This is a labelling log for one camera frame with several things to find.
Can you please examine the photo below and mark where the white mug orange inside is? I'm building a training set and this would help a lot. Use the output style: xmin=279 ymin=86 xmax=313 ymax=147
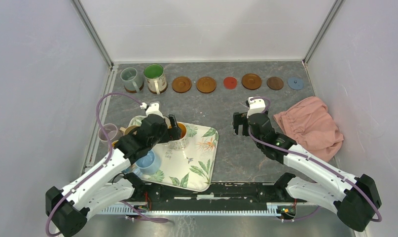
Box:
xmin=169 ymin=122 xmax=188 ymax=151

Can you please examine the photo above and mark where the light blue mug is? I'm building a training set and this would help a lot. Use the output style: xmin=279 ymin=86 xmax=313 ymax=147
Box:
xmin=135 ymin=150 xmax=161 ymax=175

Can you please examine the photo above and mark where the red round coaster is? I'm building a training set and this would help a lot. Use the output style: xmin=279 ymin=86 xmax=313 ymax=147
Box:
xmin=223 ymin=77 xmax=238 ymax=90

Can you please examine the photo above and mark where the brown wooden coaster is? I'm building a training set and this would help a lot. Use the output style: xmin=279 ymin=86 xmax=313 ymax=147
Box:
xmin=172 ymin=76 xmax=192 ymax=93
xmin=124 ymin=84 xmax=144 ymax=93
xmin=241 ymin=73 xmax=262 ymax=90
xmin=196 ymin=77 xmax=217 ymax=94
xmin=148 ymin=85 xmax=168 ymax=94

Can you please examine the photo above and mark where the leaf patterned serving tray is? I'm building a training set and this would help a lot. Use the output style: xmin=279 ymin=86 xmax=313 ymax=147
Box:
xmin=124 ymin=123 xmax=219 ymax=192

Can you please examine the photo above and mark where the dark walnut coaster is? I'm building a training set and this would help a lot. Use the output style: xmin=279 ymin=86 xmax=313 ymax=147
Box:
xmin=267 ymin=77 xmax=284 ymax=90

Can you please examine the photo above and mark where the pink drawstring cloth bag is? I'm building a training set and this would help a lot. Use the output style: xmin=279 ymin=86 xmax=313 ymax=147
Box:
xmin=274 ymin=96 xmax=344 ymax=162

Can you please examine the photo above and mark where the white mug green inside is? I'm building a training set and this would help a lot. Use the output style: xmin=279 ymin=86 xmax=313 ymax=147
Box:
xmin=144 ymin=64 xmax=168 ymax=94

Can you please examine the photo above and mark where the grey green ribbed mug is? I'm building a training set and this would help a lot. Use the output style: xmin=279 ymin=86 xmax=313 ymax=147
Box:
xmin=120 ymin=67 xmax=144 ymax=91

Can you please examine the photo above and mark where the blue round coaster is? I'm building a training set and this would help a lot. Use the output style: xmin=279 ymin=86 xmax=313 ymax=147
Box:
xmin=287 ymin=77 xmax=304 ymax=90

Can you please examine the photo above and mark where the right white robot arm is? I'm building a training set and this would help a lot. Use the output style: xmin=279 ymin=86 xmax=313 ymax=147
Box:
xmin=232 ymin=112 xmax=383 ymax=232

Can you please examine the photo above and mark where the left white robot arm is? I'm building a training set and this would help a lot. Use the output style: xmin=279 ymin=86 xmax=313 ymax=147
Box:
xmin=45 ymin=114 xmax=181 ymax=237

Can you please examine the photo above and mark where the beige ceramic mug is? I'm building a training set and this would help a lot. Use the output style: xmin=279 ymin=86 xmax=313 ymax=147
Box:
xmin=119 ymin=125 xmax=139 ymax=136

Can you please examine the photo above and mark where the pink ribbed mug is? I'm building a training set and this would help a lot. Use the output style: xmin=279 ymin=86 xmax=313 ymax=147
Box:
xmin=97 ymin=123 xmax=122 ymax=145

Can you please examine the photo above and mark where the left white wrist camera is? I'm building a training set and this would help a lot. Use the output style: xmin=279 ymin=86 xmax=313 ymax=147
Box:
xmin=140 ymin=102 xmax=163 ymax=117

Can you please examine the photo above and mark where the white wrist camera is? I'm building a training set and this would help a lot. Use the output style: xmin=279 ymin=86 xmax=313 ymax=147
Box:
xmin=140 ymin=102 xmax=163 ymax=117
xmin=247 ymin=97 xmax=266 ymax=118

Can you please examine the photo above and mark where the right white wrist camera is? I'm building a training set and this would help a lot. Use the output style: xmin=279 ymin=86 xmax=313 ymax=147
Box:
xmin=247 ymin=97 xmax=266 ymax=118

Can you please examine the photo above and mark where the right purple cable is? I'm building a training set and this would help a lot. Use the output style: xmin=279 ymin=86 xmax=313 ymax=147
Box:
xmin=248 ymin=96 xmax=382 ymax=223

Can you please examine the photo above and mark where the purple cable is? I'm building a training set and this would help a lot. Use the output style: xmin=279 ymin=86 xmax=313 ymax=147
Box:
xmin=248 ymin=96 xmax=382 ymax=223
xmin=45 ymin=92 xmax=170 ymax=237

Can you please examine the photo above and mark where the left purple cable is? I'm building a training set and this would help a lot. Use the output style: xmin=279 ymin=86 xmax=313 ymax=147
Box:
xmin=45 ymin=92 xmax=170 ymax=237

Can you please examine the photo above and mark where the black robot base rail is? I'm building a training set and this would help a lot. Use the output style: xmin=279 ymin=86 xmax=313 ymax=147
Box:
xmin=125 ymin=182 xmax=306 ymax=211

